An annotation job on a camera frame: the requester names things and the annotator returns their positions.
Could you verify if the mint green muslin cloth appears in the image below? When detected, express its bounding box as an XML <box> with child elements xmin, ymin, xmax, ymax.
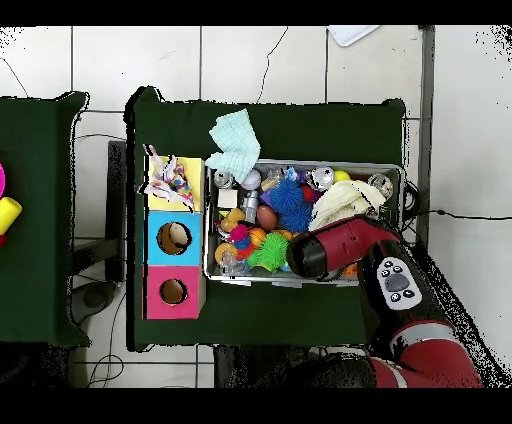
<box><xmin>205</xmin><ymin>108</ymin><xmax>262</xmax><ymax>184</ymax></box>

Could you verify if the light wooden block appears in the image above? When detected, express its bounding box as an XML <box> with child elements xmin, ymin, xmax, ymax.
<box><xmin>217</xmin><ymin>188</ymin><xmax>239</xmax><ymax>209</ymax></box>

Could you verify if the silver wire mesh bin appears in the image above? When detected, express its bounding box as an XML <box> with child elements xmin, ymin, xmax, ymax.
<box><xmin>203</xmin><ymin>157</ymin><xmax>404</xmax><ymax>287</ymax></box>

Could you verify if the white sheet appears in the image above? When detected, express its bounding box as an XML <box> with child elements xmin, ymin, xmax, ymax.
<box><xmin>327</xmin><ymin>25</ymin><xmax>381</xmax><ymax>48</ymax></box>

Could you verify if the silver drink can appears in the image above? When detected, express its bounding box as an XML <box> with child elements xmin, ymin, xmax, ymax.
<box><xmin>310</xmin><ymin>166</ymin><xmax>335</xmax><ymax>191</ymax></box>
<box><xmin>367</xmin><ymin>172</ymin><xmax>394</xmax><ymax>200</ymax></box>

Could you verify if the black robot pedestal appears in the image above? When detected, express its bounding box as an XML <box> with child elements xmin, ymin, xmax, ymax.
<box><xmin>213</xmin><ymin>345</ymin><xmax>309</xmax><ymax>388</ymax></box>

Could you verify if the dark green cloth of side table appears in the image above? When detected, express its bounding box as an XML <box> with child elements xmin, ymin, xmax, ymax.
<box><xmin>0</xmin><ymin>91</ymin><xmax>91</xmax><ymax>347</ymax></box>

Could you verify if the yellow cylinder toy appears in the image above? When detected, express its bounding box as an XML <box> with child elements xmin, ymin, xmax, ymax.
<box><xmin>0</xmin><ymin>196</ymin><xmax>24</xmax><ymax>236</ymax></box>

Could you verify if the black power cable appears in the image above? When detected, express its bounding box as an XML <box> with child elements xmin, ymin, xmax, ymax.
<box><xmin>403</xmin><ymin>207</ymin><xmax>512</xmax><ymax>222</ymax></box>

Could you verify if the green spiky rubber ball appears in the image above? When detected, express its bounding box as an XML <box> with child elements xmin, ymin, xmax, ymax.
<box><xmin>245</xmin><ymin>232</ymin><xmax>290</xmax><ymax>273</ymax></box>

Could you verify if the wooden box with three holes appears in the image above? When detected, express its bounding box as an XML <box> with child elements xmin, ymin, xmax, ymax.
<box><xmin>142</xmin><ymin>155</ymin><xmax>207</xmax><ymax>320</ymax></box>

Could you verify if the cream muslin cloth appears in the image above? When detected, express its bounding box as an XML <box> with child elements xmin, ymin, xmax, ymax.
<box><xmin>308</xmin><ymin>179</ymin><xmax>387</xmax><ymax>232</ymax></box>

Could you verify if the blue spiky rubber ball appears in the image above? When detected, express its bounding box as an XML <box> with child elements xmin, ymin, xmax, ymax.
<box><xmin>268</xmin><ymin>178</ymin><xmax>304</xmax><ymax>209</ymax></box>
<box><xmin>279</xmin><ymin>201</ymin><xmax>313</xmax><ymax>234</ymax></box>

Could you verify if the small brown football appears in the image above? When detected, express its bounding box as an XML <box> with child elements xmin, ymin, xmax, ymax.
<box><xmin>256</xmin><ymin>205</ymin><xmax>279</xmax><ymax>231</ymax></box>

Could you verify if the black upright panel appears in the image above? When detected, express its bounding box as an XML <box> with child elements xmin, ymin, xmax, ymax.
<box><xmin>105</xmin><ymin>139</ymin><xmax>128</xmax><ymax>283</ymax></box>

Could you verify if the white cloth with colourful dots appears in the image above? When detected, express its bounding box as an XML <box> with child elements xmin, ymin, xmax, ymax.
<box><xmin>137</xmin><ymin>144</ymin><xmax>196</xmax><ymax>212</ymax></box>

